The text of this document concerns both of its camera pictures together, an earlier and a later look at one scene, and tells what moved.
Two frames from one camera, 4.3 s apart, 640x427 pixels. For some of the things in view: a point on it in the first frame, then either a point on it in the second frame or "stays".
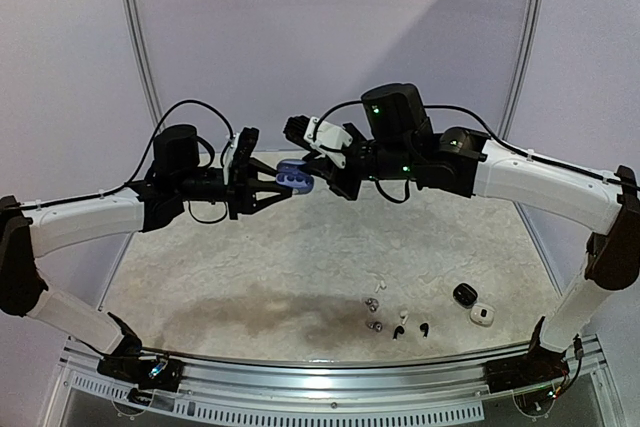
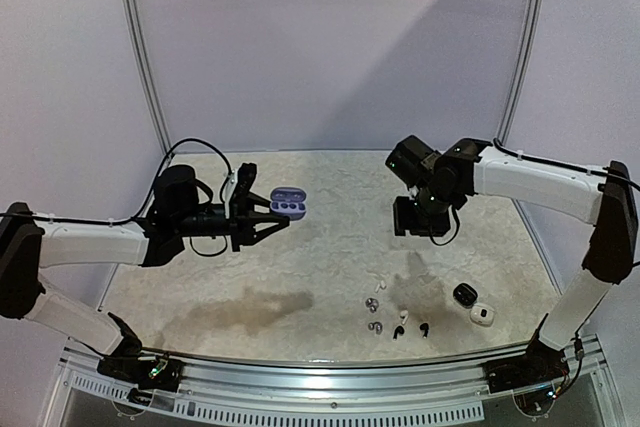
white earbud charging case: [482, 315] stays
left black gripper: [244, 194] -> [243, 228]
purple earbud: [373, 303] stays
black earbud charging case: [465, 295] stays
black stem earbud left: [398, 330] stays
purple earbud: [377, 325] stays
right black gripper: [345, 172] -> [417, 220]
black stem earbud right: [424, 327] stays
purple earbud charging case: [290, 173] -> [289, 202]
